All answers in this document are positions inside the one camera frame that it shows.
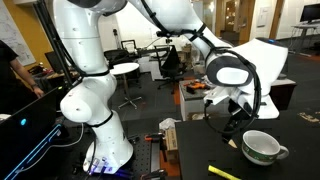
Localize round white table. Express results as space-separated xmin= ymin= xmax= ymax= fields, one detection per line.
xmin=110 ymin=62 xmax=142 ymax=109

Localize black office chair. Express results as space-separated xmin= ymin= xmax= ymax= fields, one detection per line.
xmin=154 ymin=45 xmax=186 ymax=93

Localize person in black shirt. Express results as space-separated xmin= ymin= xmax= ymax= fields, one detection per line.
xmin=0 ymin=40 xmax=44 ymax=115

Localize orange-handled clamp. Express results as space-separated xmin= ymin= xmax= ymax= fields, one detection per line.
xmin=140 ymin=133 xmax=167 ymax=180

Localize yellow marker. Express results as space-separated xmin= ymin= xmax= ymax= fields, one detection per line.
xmin=208 ymin=165 xmax=241 ymax=180

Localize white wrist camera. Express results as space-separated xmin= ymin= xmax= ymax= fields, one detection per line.
xmin=204 ymin=86 xmax=233 ymax=105

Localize white mug with green band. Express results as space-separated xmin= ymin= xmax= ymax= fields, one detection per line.
xmin=241 ymin=130 xmax=289 ymax=166

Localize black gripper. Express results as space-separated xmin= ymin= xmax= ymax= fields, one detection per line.
xmin=223 ymin=100 xmax=253 ymax=149

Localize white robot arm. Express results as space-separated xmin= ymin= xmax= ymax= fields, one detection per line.
xmin=53 ymin=0 xmax=288 ymax=174

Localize black control box blue light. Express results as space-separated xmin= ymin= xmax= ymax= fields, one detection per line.
xmin=0 ymin=87 xmax=63 ymax=180

